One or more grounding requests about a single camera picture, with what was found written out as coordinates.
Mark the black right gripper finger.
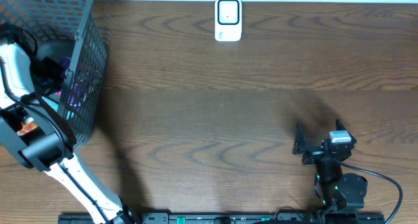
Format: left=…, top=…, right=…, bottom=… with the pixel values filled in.
left=292, top=123, right=308, bottom=155
left=336, top=119, right=347, bottom=131

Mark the purple sanitary pad pack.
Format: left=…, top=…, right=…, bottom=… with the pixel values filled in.
left=59, top=57, right=88, bottom=110

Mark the orange tissue pack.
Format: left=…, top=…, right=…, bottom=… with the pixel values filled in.
left=16, top=117, right=39, bottom=136

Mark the green wet tissue pack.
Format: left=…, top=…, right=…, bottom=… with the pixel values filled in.
left=42, top=93, right=74, bottom=120

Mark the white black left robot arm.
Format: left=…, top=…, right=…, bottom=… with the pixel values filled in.
left=1, top=24, right=143, bottom=223

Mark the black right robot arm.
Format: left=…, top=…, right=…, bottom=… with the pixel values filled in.
left=292, top=120, right=368, bottom=212

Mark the grey plastic mesh basket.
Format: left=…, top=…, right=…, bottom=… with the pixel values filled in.
left=1, top=0, right=108, bottom=146

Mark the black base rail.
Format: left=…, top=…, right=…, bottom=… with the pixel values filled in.
left=57, top=212, right=385, bottom=224

